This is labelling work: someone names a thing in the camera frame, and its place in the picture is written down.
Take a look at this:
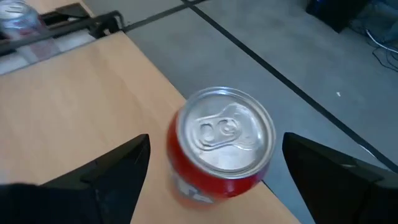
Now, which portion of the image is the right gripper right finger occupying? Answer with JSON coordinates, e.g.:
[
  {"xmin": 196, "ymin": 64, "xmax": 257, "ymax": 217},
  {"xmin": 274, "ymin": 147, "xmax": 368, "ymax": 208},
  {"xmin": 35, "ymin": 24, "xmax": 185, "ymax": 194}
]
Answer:
[{"xmin": 281, "ymin": 131, "xmax": 398, "ymax": 224}]

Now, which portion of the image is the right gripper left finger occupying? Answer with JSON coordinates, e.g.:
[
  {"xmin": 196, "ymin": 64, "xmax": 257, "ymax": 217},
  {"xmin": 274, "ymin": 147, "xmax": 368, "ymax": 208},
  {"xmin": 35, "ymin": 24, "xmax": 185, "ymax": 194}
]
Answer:
[{"xmin": 0, "ymin": 133, "xmax": 152, "ymax": 224}]

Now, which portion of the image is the red Coca-Cola can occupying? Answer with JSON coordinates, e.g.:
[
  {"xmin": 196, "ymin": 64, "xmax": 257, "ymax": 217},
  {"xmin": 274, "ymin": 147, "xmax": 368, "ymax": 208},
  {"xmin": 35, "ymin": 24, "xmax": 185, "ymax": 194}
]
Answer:
[{"xmin": 166, "ymin": 86, "xmax": 277, "ymax": 210}]

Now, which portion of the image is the silver Diet Coke can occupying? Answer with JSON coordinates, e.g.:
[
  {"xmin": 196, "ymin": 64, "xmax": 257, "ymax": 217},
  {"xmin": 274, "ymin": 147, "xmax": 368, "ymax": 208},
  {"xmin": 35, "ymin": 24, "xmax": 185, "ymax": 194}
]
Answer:
[{"xmin": 0, "ymin": 0, "xmax": 62, "ymax": 63}]

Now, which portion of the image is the black equipment case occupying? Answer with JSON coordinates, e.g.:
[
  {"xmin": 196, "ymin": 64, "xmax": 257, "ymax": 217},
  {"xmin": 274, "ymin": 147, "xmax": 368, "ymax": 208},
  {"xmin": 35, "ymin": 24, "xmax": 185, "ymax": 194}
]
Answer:
[{"xmin": 306, "ymin": 0, "xmax": 373, "ymax": 34}]

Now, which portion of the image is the wooden shelf with black frame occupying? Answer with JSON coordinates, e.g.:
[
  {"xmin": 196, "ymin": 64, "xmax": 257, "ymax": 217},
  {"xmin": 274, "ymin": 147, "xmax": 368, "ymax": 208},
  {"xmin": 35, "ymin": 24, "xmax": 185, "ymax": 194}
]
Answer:
[{"xmin": 0, "ymin": 30, "xmax": 302, "ymax": 224}]

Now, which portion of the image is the white floor cable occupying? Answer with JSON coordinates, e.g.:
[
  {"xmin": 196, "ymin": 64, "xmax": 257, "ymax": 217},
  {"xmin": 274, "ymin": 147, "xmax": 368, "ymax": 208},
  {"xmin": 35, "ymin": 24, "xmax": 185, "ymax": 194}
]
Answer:
[{"xmin": 365, "ymin": 29, "xmax": 398, "ymax": 55}]

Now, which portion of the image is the black metal table frame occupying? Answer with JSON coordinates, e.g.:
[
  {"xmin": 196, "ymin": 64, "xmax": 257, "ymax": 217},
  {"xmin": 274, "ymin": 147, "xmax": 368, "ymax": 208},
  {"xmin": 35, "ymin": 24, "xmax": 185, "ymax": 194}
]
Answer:
[{"xmin": 0, "ymin": 2, "xmax": 126, "ymax": 58}]

